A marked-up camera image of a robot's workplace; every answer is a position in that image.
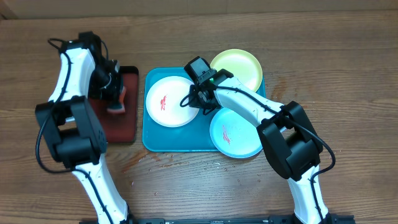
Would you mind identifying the white plate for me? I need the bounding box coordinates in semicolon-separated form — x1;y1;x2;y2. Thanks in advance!
146;76;199;128

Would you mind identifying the yellow plate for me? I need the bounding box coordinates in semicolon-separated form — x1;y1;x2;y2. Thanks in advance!
210;49;263;91

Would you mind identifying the light blue plate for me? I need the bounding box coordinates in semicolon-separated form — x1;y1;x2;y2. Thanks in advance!
210;108;262;159

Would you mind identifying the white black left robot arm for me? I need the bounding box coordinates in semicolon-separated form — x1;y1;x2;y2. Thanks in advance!
35;32;134;223

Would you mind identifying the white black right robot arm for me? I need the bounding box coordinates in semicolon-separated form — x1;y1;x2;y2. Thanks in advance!
180;69;334;223

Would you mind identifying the teal plastic tray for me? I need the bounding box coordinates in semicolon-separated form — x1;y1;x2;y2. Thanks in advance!
142;67;267;153

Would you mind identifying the black red rectangular tray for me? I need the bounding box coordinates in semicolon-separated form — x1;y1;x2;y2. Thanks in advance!
89;66;139;143

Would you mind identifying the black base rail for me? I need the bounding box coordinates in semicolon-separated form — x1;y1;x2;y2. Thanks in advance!
79;213;355;224

